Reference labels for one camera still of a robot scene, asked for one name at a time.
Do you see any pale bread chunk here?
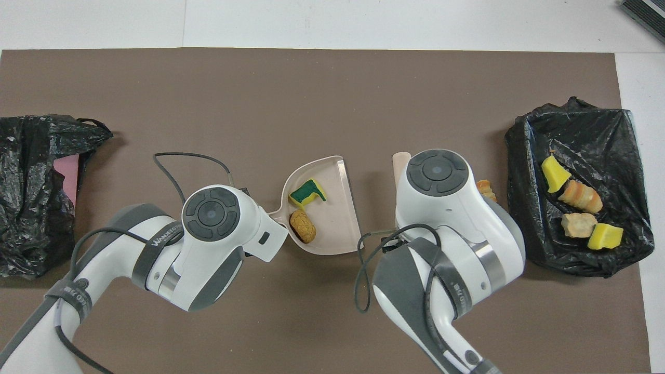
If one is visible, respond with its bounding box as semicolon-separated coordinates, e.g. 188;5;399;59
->
561;212;599;239

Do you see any striped orange croissant piece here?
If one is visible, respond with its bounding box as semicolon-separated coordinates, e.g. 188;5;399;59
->
475;179;498;204
558;180;604;214

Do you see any pink bin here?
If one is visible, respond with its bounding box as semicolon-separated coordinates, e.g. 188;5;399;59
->
54;154;80;208

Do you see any brown fried nugget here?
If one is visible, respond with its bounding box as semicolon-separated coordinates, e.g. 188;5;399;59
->
289;209;317;245

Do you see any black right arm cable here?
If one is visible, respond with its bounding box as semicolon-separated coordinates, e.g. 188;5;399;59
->
354;223;442;314

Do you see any dark ribbed vent panel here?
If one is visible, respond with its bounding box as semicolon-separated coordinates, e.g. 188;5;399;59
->
620;0;665;45

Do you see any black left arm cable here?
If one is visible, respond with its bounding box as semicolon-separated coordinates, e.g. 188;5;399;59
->
52;152;235;374

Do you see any brown table mat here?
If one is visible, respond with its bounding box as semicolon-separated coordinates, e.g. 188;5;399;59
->
0;48;653;374

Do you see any yellow sponge chunk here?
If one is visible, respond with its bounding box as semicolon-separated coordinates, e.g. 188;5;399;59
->
541;155;572;194

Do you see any beige hand brush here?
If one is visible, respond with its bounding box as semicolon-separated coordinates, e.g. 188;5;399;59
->
392;151;413;194

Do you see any beige plastic dustpan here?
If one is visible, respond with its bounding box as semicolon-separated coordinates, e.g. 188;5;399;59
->
268;155;363;256

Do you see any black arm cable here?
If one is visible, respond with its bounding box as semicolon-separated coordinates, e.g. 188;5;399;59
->
354;223;442;314
52;152;235;374

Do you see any black plastic trash bag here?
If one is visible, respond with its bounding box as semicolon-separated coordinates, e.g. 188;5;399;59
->
0;114;113;280
505;96;655;278

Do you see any small green yellow sponge piece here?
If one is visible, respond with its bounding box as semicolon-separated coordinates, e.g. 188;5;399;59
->
587;222;624;251

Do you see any notched green yellow sponge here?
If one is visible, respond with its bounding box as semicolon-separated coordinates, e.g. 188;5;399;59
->
288;178;328;210

